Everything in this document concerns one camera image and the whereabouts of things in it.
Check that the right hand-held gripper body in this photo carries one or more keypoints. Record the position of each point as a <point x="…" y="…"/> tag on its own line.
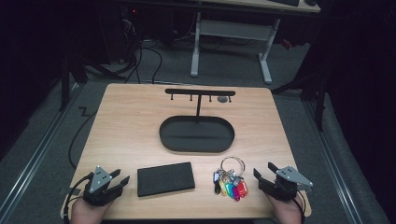
<point x="285" y="183"/>

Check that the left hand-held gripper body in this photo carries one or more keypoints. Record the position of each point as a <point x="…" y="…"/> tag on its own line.
<point x="99" y="183"/>

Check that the black wallet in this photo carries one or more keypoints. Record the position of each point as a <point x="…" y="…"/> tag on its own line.
<point x="165" y="179"/>

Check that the black key rack with tray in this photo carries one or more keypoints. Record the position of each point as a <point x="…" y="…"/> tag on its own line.
<point x="196" y="134"/>

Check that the person's right hand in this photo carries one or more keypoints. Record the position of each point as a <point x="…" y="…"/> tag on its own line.
<point x="288" y="211"/>

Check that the person's left hand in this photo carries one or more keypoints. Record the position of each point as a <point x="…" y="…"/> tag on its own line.
<point x="88" y="213"/>

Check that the grey tape strip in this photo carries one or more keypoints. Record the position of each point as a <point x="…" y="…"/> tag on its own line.
<point x="69" y="190"/>

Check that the black metal stand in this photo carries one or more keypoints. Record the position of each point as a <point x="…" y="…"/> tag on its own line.
<point x="64" y="84"/>
<point x="319" y="102"/>

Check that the round grey table plug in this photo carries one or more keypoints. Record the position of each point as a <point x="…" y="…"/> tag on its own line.
<point x="222" y="99"/>

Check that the dark computer tower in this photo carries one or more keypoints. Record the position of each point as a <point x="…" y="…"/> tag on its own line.
<point x="126" y="31"/>

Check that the black keyboard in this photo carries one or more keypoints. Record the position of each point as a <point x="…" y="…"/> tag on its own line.
<point x="285" y="2"/>

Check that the metal floor rail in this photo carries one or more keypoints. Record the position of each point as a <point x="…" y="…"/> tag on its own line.
<point x="334" y="168"/>
<point x="34" y="157"/>

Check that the white desk frame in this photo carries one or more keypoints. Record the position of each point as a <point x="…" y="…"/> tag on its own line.
<point x="232" y="29"/>

